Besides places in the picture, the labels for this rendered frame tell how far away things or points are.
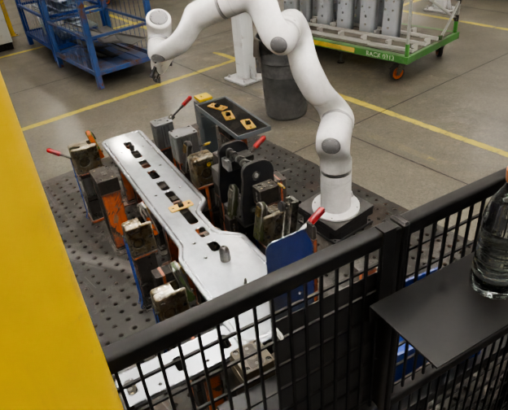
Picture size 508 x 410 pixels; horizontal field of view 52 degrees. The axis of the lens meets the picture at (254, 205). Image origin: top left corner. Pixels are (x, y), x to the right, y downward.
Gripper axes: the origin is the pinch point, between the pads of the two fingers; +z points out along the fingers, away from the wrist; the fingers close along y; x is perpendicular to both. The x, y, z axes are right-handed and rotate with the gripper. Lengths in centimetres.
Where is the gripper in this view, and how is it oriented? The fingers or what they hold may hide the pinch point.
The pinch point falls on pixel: (162, 71)
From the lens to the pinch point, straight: 211.9
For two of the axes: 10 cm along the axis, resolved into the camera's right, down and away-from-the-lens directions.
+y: 4.3, -8.3, 3.5
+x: -8.9, -4.5, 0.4
